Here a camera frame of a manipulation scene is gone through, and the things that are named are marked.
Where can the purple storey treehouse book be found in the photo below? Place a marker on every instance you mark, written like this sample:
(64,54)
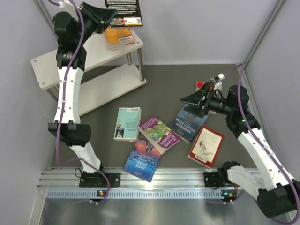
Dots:
(158,134)

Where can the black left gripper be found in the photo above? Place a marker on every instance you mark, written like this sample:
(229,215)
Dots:
(99,17)

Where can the red treehouse book on table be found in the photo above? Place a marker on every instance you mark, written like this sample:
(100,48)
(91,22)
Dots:
(199,85)

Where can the dark blue Nineteen Eighty-Four book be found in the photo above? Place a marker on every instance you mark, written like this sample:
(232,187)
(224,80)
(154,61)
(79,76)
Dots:
(186,125)

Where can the blue Jane Eyre book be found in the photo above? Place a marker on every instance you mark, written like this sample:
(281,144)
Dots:
(143,159)

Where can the orange Charlie Chocolate Factory book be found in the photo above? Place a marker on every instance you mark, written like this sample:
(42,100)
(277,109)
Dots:
(115,36)

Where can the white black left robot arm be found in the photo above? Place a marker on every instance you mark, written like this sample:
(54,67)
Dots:
(71,58)

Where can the aluminium front rail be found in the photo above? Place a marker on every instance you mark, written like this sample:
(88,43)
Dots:
(167,183)

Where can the light teal paperback book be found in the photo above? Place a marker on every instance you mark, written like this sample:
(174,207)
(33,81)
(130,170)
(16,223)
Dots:
(126,128)

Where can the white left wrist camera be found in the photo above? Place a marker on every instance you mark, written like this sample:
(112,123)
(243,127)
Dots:
(68,5)

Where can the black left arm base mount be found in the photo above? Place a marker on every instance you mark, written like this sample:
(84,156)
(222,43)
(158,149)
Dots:
(96,180)

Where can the red Edward Tulane book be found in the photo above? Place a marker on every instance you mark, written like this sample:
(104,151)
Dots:
(206,146)

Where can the red storey treehouse book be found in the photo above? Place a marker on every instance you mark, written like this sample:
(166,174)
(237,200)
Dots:
(115,47)

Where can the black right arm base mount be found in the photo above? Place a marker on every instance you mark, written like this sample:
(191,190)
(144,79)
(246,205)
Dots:
(214,181)

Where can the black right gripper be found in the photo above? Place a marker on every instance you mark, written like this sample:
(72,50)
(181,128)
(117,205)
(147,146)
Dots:
(209,92)

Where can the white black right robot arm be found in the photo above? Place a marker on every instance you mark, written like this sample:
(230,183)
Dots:
(277,192)

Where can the black treehouse book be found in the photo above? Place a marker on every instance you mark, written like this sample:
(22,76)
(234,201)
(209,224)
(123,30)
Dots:
(128,13)

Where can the white two-tier shelf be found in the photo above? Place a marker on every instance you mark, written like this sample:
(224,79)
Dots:
(109,74)

